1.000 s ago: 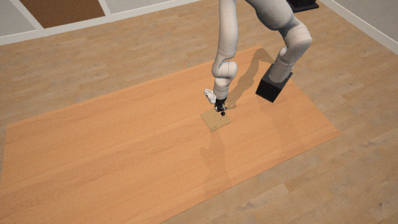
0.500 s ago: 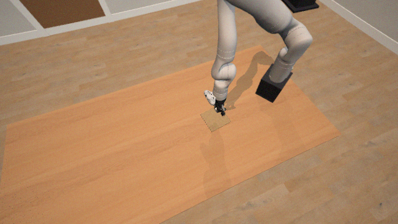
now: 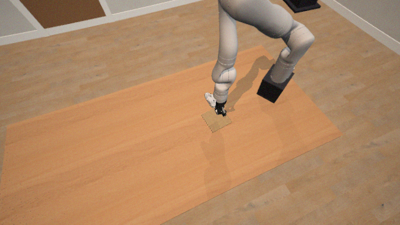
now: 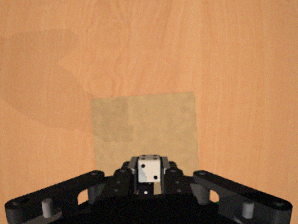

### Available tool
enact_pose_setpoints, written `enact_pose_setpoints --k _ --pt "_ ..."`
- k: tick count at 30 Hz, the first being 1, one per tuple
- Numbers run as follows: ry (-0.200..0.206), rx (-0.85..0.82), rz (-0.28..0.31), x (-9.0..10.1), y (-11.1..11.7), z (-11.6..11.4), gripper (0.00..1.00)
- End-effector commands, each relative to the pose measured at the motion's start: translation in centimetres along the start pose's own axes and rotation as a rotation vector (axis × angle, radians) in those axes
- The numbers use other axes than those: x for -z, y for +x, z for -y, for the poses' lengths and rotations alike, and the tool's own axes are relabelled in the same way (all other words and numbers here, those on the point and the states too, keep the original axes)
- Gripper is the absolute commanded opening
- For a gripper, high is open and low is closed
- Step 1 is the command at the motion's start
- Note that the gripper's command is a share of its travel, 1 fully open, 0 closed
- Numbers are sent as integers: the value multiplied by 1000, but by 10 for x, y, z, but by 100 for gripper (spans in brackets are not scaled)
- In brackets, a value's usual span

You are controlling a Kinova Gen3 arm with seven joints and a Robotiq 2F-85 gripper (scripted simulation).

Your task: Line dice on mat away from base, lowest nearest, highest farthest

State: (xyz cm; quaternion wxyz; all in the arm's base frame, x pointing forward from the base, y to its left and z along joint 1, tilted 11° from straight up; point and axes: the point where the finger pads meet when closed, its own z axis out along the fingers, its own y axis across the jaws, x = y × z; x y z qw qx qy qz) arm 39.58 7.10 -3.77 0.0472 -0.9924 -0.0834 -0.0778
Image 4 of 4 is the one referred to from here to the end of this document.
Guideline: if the tan square mat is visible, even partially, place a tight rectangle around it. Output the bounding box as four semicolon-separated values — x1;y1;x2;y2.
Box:
90;92;199;177

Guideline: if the white die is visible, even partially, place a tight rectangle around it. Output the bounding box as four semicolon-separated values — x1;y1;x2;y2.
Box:
138;154;161;182

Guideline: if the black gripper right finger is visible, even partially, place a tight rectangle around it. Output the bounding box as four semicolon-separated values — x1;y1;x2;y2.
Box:
160;156;293;224

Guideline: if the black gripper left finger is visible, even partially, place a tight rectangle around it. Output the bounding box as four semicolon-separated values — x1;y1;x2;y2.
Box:
4;156;139;224

